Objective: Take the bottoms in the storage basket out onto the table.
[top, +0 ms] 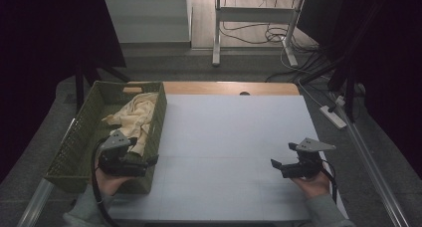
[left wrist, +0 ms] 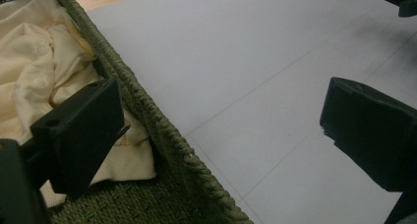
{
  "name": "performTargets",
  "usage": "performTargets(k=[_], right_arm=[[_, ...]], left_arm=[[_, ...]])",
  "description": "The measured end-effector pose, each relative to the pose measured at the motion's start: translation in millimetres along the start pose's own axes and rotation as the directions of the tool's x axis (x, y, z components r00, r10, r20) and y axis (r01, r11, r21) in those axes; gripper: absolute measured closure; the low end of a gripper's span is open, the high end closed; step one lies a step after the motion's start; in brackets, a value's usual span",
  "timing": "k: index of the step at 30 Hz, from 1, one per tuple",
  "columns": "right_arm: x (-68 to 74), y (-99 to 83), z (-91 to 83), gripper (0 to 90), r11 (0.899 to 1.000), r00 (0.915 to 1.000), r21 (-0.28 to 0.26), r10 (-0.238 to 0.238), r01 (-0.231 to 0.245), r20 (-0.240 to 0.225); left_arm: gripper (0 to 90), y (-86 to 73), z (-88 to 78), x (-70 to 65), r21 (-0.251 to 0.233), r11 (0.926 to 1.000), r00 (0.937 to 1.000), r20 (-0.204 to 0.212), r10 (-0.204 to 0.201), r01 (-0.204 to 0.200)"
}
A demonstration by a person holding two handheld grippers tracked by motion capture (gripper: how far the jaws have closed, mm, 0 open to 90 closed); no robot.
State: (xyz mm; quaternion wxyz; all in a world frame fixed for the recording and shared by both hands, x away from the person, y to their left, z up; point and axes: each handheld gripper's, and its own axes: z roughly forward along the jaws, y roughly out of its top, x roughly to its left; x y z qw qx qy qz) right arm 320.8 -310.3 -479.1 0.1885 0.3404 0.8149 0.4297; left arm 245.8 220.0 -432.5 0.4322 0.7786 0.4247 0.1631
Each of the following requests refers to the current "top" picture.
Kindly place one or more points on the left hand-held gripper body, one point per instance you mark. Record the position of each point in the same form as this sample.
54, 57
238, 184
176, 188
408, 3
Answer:
116, 162

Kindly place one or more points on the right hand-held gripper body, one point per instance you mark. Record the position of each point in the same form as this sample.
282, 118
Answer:
307, 165

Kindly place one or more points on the cream cloth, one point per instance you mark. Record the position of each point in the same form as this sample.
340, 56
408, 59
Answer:
137, 115

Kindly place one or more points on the green perforated plastic basket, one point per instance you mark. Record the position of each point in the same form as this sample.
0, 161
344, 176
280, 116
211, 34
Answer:
76, 154

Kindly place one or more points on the person's right hand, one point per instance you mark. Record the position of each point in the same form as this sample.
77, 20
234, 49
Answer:
313, 185

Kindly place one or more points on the person's left hand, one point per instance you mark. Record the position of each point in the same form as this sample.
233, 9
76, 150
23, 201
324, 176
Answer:
111, 183

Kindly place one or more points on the white power strip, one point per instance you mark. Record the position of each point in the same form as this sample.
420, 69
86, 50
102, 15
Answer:
332, 116

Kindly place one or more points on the white sheet mat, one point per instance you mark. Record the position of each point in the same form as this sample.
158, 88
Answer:
232, 130

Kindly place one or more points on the black table grommet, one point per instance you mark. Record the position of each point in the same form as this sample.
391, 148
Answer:
244, 93

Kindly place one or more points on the black stand legs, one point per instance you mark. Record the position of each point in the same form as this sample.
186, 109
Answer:
349, 94
79, 87

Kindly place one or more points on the white cabinet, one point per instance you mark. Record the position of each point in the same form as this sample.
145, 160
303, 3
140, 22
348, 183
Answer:
149, 18

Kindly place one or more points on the aluminium rail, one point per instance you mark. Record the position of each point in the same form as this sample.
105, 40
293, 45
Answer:
36, 200
375, 174

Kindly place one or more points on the white metal desk frame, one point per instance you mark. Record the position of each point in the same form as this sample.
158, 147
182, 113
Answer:
255, 14

